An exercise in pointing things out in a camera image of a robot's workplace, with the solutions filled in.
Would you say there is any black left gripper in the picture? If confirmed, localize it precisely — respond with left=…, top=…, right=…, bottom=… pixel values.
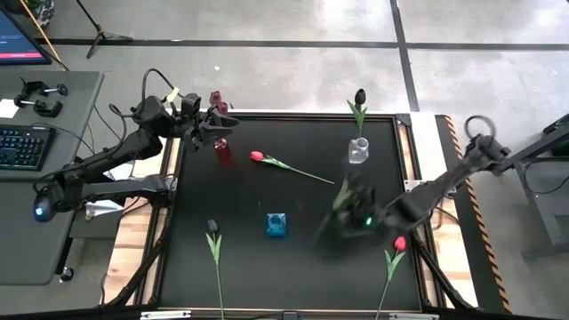
left=180, top=110, right=240, bottom=153

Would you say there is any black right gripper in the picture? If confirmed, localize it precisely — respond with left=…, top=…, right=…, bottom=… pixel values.
left=334, top=184, right=386, bottom=239

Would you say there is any bright red artificial tulip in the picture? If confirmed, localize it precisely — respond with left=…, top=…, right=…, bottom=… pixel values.
left=375, top=236, right=408, bottom=320
left=250, top=150, right=336, bottom=186

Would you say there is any black artificial tulip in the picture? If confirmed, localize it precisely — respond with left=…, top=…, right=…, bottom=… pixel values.
left=204, top=219, right=226, bottom=320
left=346, top=88, right=369, bottom=141

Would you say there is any red glass vase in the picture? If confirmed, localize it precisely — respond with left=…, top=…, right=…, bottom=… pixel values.
left=212, top=137, right=235, bottom=168

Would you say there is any clear cut glass vase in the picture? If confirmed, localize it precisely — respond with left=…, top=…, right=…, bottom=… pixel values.
left=348, top=137, right=371, bottom=165

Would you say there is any blue cut glass vase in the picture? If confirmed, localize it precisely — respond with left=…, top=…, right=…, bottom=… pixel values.
left=266, top=212, right=289, bottom=239

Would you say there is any black board with hazard stripes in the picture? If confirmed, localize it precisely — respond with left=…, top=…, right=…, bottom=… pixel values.
left=435, top=114, right=512, bottom=315

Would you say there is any folded white paper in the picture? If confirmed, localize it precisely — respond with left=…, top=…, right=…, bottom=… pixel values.
left=84, top=199, right=125, bottom=221

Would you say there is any large grey desk top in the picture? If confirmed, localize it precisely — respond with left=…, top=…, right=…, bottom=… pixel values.
left=0, top=70, right=105, bottom=181

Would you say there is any black tripod stand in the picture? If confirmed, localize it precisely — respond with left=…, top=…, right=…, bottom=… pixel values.
left=75, top=0, right=134, bottom=60

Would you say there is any black screw clamp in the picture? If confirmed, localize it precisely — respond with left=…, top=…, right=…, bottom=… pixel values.
left=20, top=78, right=70, bottom=100
left=12, top=95, right=64, bottom=119

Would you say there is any grey side bench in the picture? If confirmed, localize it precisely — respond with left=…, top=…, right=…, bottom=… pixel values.
left=497, top=113, right=569, bottom=250

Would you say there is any black computer mouse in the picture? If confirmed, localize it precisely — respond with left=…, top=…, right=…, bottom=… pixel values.
left=33, top=195, right=57, bottom=223

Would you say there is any backlit black keyboard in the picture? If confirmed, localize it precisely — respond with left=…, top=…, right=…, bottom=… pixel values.
left=0, top=124, right=57, bottom=172

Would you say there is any yellow stick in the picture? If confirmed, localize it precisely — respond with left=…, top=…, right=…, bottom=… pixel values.
left=20, top=0, right=57, bottom=57

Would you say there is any patterned plant pot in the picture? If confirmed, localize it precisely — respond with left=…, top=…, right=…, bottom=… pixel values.
left=26, top=0, right=57, bottom=28

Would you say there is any small white card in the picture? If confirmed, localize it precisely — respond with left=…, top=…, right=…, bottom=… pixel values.
left=0, top=98, right=20, bottom=119

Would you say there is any black computer monitor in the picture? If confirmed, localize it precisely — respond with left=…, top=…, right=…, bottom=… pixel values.
left=0, top=8, right=53, bottom=67

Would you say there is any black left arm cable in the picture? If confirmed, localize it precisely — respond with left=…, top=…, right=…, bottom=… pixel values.
left=140, top=68, right=186, bottom=106

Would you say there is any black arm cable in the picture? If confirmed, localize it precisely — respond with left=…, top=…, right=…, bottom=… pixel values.
left=140, top=68, right=186, bottom=106
left=464, top=114, right=497, bottom=141

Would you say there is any black metal table frame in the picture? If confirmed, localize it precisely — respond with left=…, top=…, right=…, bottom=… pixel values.
left=101, top=110, right=479, bottom=320

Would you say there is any silver metal bracket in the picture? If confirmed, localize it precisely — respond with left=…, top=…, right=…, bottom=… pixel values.
left=140, top=310, right=192, bottom=320
left=389, top=312, right=440, bottom=320

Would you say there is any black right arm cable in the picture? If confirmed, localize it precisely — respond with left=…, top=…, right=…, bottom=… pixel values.
left=464, top=114, right=497, bottom=141

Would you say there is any black bench cable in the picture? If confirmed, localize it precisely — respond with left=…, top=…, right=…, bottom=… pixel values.
left=522, top=157, right=569, bottom=196

